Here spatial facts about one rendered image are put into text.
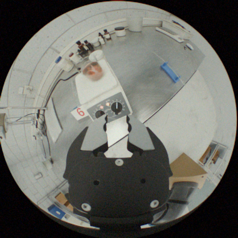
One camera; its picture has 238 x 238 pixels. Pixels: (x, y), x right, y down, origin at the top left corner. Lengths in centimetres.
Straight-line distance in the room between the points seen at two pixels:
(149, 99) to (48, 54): 69
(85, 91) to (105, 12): 69
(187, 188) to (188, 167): 10
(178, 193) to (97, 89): 47
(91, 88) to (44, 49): 54
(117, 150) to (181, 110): 31
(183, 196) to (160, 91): 44
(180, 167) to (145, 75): 40
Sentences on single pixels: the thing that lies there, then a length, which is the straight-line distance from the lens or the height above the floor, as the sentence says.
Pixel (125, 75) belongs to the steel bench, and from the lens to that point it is 29.
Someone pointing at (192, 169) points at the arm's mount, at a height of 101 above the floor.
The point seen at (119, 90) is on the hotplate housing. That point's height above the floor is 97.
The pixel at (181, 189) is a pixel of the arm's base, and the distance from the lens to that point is 37.
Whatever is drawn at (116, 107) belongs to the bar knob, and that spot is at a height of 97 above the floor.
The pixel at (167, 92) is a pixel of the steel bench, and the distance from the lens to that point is 30.
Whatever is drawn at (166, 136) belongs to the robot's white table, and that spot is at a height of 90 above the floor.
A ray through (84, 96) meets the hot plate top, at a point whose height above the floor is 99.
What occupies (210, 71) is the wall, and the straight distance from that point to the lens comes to 145.
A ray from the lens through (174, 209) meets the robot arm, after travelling 37.
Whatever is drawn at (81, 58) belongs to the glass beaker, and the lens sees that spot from 19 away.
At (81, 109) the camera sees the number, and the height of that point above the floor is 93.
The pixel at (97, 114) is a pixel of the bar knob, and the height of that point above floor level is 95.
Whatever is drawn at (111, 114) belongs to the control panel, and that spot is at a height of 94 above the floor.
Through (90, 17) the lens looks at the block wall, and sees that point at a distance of 70.
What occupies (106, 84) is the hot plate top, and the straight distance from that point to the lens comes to 18.
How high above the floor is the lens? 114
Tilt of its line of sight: 79 degrees down
